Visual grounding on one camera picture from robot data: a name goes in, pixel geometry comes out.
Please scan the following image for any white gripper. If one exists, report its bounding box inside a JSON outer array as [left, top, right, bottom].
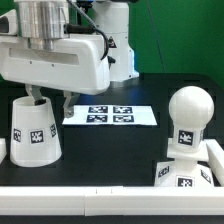
[[0, 34, 110, 118]]

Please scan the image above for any white lamp shade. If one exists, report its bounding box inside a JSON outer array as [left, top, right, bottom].
[[10, 96, 62, 167]]

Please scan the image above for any white lamp bulb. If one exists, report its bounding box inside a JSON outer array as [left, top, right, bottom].
[[169, 86, 214, 153]]

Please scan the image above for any white lamp base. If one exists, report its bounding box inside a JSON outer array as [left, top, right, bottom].
[[154, 138, 214, 189]]

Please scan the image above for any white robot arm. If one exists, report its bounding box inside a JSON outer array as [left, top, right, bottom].
[[0, 0, 139, 118]]

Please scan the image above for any white marker sheet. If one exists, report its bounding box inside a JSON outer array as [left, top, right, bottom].
[[63, 105, 157, 126]]

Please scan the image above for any white left rail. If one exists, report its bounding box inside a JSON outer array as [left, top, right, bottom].
[[0, 138, 7, 164]]

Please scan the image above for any white right rail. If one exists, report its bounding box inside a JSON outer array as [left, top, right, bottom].
[[205, 139, 224, 187]]

